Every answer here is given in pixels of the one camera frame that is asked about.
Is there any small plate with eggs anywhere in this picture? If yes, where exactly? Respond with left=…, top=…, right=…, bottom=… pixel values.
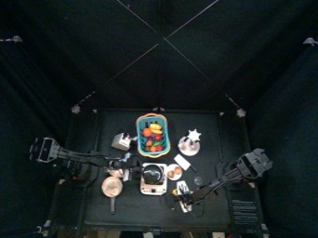
left=165, top=163, right=184, bottom=181

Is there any white toy knife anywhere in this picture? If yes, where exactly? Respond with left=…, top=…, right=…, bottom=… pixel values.
left=172, top=153, right=198, bottom=173

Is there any teal basket orange rim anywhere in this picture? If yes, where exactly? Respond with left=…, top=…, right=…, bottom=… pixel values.
left=135, top=112, right=171, bottom=158

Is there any white star-shaped toy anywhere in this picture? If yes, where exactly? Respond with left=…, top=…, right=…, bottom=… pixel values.
left=185, top=128, right=203, bottom=142

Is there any pink toy frying pan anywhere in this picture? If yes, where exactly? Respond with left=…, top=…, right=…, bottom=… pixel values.
left=100, top=176, right=124, bottom=216

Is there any black toy pot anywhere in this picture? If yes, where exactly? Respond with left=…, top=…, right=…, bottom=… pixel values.
left=141, top=164, right=165, bottom=186

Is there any yellow toy banana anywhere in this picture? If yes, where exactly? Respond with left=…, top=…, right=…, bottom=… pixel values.
left=149, top=123, right=164, bottom=135

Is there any white scale with black cup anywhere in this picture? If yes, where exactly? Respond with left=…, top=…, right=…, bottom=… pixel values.
left=139, top=163, right=168, bottom=197

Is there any white round plate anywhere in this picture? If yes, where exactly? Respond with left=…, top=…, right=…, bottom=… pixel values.
left=177, top=136, right=203, bottom=157

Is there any pink toy kettle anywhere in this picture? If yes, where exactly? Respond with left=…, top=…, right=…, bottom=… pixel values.
left=104, top=166, right=128, bottom=179

